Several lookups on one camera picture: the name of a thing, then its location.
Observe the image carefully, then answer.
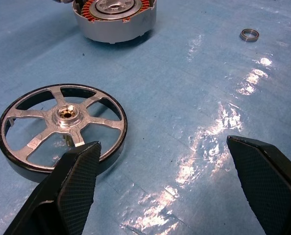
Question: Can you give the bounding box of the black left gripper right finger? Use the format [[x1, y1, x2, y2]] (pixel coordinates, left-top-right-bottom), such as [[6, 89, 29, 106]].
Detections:
[[226, 135, 291, 235]]

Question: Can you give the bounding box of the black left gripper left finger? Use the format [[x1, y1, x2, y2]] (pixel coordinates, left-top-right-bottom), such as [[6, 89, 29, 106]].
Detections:
[[3, 141, 102, 235]]

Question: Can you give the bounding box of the spoked silver rotor wheel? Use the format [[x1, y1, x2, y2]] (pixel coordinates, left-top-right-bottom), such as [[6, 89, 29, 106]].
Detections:
[[0, 84, 128, 183]]

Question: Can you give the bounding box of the silver motor stator housing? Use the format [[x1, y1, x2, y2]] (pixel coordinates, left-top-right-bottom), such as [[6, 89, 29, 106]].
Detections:
[[73, 0, 157, 45]]

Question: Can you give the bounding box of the blue plastic table cover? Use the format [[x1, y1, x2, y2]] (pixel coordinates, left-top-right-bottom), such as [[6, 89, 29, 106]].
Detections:
[[0, 0, 291, 235]]

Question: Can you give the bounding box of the small steel bearing ring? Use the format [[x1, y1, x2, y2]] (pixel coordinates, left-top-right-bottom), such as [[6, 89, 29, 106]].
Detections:
[[239, 28, 260, 42]]

